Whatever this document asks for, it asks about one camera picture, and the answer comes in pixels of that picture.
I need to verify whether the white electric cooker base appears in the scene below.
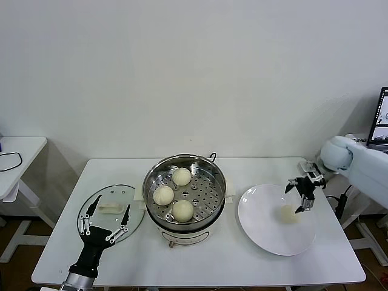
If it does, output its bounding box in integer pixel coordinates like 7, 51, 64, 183
134, 177, 238, 250

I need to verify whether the round glass pot lid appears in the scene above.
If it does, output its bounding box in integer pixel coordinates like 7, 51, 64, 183
77, 183, 146, 243

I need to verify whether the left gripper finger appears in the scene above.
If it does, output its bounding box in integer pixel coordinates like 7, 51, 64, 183
78, 195, 102, 236
105, 203, 131, 244

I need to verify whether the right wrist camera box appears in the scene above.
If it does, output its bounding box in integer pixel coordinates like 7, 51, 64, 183
298, 161, 327, 189

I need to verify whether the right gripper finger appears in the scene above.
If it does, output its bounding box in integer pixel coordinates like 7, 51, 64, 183
283, 178, 300, 195
294, 196, 315, 215

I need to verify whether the white side table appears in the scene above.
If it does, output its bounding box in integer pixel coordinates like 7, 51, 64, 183
0, 136, 58, 264

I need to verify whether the white oval plate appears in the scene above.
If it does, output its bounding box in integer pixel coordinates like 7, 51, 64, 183
237, 184, 317, 257

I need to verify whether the white steamed baozi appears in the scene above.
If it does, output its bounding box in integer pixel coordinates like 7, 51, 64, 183
153, 185, 175, 206
280, 204, 301, 224
172, 199, 194, 222
172, 167, 192, 187

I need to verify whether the perforated steel steamer basket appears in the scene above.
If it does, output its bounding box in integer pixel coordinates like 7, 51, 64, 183
142, 154, 227, 224

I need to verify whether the open dark laptop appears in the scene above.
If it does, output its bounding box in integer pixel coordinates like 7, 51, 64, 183
366, 87, 388, 152

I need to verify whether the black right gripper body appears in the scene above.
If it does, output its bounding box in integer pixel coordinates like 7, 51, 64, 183
295, 175, 318, 201

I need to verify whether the thin black cable loop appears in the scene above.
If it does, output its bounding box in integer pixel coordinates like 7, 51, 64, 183
0, 150, 24, 173

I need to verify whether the black charger cable with adapter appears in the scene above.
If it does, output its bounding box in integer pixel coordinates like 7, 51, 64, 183
326, 184, 354, 219

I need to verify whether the white laptop desk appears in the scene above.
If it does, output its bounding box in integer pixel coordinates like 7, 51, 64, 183
339, 133, 388, 264

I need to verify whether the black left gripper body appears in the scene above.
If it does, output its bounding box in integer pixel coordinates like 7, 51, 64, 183
68, 226, 113, 277

